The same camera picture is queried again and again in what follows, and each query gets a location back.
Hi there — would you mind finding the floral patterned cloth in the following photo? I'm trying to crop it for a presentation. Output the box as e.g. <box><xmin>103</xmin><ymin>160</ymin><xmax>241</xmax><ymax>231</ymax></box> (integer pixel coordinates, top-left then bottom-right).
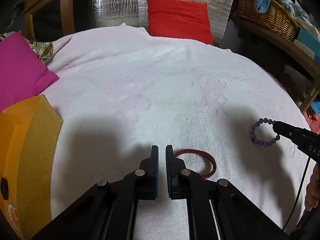
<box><xmin>27</xmin><ymin>40</ymin><xmax>54</xmax><ymax>64</ymax></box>

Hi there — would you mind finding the person's right hand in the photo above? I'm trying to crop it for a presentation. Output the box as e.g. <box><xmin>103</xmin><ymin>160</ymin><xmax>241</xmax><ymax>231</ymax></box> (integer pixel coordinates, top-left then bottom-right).
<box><xmin>304</xmin><ymin>164</ymin><xmax>320</xmax><ymax>211</ymax></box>

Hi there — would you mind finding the wicker basket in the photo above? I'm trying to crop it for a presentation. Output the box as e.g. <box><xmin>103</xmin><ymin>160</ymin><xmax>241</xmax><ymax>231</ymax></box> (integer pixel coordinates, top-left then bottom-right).
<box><xmin>238</xmin><ymin>0</ymin><xmax>299</xmax><ymax>42</ymax></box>

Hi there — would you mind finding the purple bead bracelet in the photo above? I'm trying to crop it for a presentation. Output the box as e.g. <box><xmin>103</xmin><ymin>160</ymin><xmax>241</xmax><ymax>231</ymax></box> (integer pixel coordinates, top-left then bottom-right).
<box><xmin>250</xmin><ymin>117</ymin><xmax>281</xmax><ymax>147</ymax></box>

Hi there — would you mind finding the small black ring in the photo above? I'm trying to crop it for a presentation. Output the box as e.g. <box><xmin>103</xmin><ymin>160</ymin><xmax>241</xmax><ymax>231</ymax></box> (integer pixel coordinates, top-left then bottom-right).
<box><xmin>0</xmin><ymin>176</ymin><xmax>10</xmax><ymax>201</ymax></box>

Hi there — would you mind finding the dark red bangle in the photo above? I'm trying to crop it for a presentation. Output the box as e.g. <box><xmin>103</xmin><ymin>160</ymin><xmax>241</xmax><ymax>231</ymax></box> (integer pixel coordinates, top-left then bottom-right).
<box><xmin>174</xmin><ymin>149</ymin><xmax>217</xmax><ymax>179</ymax></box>

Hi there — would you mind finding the orange jewelry box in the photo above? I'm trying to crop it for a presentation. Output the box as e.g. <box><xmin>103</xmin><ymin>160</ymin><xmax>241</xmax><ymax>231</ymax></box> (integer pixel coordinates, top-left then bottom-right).
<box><xmin>1</xmin><ymin>95</ymin><xmax>63</xmax><ymax>239</ymax></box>

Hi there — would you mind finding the pink embossed bedspread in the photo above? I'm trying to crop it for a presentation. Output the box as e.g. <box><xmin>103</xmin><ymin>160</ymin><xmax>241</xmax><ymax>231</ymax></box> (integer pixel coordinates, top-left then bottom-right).
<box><xmin>44</xmin><ymin>24</ymin><xmax>313</xmax><ymax>239</ymax></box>

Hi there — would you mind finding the red pillow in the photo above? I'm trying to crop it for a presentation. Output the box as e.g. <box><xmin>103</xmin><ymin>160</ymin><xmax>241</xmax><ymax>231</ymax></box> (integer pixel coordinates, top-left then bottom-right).
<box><xmin>147</xmin><ymin>0</ymin><xmax>214</xmax><ymax>45</ymax></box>

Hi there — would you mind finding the wooden shelf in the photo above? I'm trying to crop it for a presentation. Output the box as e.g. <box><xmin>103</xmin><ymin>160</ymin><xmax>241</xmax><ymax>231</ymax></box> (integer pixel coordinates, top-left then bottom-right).
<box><xmin>232</xmin><ymin>16</ymin><xmax>319</xmax><ymax>113</ymax></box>

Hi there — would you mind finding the thin black cable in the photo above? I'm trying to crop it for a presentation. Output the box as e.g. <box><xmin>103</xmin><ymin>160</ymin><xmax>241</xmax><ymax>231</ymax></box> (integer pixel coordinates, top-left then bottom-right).
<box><xmin>281</xmin><ymin>156</ymin><xmax>312</xmax><ymax>231</ymax></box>

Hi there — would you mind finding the white pearl bracelet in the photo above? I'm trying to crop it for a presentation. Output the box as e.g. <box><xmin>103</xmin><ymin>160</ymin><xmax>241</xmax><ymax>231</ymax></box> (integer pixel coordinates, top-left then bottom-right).
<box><xmin>6</xmin><ymin>203</ymin><xmax>22</xmax><ymax>231</ymax></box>

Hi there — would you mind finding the magenta pillow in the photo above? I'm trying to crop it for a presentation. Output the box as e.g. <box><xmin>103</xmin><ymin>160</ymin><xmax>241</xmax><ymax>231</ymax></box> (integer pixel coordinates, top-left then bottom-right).
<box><xmin>1</xmin><ymin>31</ymin><xmax>59</xmax><ymax>111</ymax></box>

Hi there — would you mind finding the wooden table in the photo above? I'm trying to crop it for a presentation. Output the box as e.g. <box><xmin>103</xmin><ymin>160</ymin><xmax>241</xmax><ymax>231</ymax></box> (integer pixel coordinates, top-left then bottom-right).
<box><xmin>22</xmin><ymin>0</ymin><xmax>91</xmax><ymax>42</ymax></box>

